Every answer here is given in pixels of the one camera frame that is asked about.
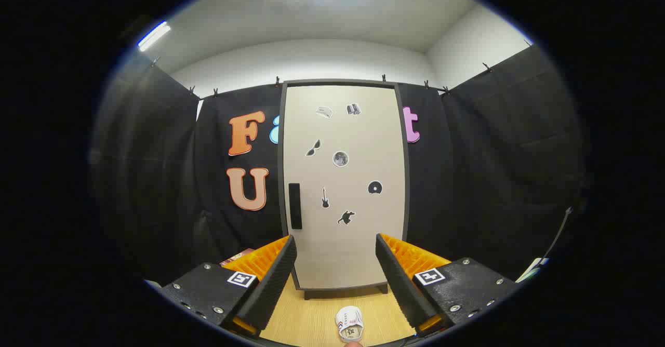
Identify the grey shoe cabinet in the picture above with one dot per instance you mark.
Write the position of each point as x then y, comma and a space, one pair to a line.
281, 129

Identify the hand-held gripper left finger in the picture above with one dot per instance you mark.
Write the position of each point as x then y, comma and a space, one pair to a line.
275, 279

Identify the black backdrop cloth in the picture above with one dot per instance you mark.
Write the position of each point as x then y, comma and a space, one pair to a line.
467, 181

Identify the white shoe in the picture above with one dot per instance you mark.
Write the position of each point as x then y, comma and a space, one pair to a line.
349, 320

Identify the brown book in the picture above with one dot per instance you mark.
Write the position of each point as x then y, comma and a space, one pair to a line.
236, 257

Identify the narrow ceiling light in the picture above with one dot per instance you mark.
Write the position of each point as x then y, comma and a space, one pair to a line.
154, 36

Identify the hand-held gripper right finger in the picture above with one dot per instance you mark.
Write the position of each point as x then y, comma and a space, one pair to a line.
397, 279

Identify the row of black cloth clips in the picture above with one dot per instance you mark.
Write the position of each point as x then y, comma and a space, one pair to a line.
277, 81

